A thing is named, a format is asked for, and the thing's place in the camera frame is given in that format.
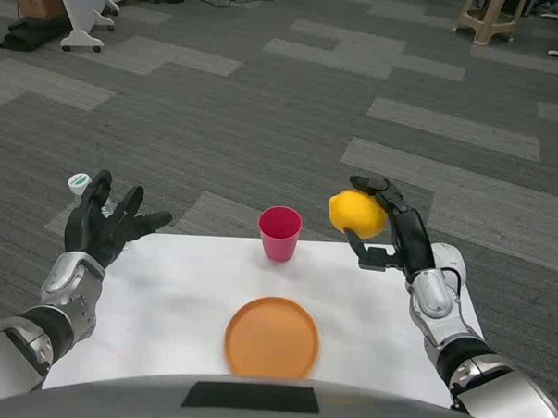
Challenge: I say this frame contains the beige plastic stool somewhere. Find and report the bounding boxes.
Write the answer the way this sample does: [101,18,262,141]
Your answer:
[451,0,533,49]

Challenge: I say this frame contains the white computer mouse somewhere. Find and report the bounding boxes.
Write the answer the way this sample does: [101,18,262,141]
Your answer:
[428,241,469,297]

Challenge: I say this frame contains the clear bottle with white cap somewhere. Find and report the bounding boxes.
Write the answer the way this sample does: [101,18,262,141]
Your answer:
[66,171,119,217]

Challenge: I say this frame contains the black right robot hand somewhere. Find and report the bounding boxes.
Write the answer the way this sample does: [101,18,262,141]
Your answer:
[342,174,441,286]

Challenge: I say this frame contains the yellow lemon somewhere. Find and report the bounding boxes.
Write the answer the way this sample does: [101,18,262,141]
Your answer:
[326,189,391,240]

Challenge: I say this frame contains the pink plastic cup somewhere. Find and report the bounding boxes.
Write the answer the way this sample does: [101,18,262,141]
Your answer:
[256,205,304,264]

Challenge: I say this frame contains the orange round plate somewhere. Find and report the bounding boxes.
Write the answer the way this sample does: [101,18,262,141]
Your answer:
[223,295,323,382]

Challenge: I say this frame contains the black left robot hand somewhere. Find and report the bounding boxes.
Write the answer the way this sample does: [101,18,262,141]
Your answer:
[62,167,176,271]

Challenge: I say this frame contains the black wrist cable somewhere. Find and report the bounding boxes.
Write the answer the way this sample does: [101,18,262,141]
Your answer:
[440,266,461,293]

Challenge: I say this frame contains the silver robot chest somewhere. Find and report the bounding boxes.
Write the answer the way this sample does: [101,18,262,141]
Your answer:
[0,365,558,418]

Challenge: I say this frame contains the black bag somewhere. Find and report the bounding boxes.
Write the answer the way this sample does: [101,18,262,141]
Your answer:
[0,14,73,54]

